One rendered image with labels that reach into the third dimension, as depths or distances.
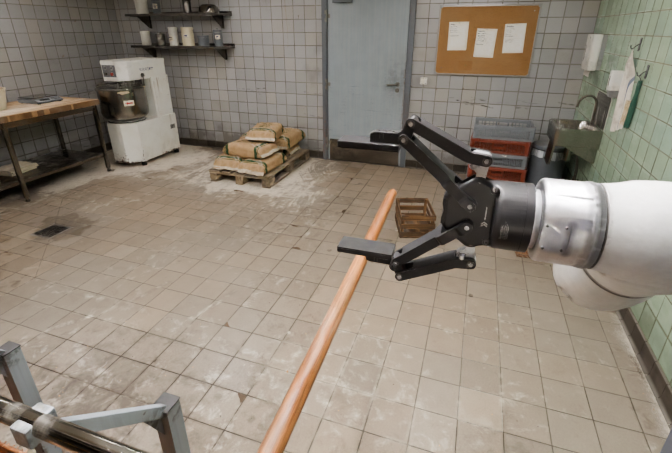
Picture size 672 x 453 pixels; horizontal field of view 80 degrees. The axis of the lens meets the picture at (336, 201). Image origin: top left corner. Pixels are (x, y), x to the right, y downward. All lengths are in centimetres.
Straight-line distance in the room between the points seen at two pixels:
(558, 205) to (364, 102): 492
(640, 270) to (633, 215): 5
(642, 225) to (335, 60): 503
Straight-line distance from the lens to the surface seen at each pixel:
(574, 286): 60
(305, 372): 65
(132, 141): 584
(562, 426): 235
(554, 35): 513
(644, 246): 46
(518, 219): 44
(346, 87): 534
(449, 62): 509
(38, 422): 76
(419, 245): 48
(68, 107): 548
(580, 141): 411
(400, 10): 515
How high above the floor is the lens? 168
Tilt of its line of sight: 23 degrees down
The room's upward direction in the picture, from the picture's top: straight up
